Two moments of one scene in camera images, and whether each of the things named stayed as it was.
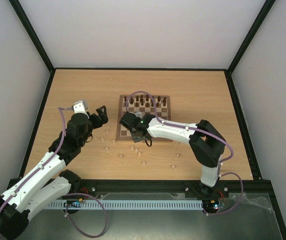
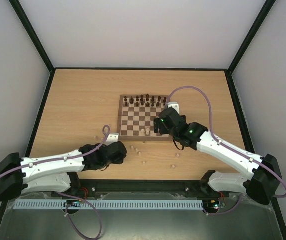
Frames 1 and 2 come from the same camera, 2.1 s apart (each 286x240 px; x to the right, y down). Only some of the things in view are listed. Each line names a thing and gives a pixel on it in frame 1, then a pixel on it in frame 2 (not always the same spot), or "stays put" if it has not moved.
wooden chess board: x=157 y=106 stays put
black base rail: x=91 y=187 stays put
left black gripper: x=104 y=117 to x=120 y=161
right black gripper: x=127 y=120 to x=156 y=126
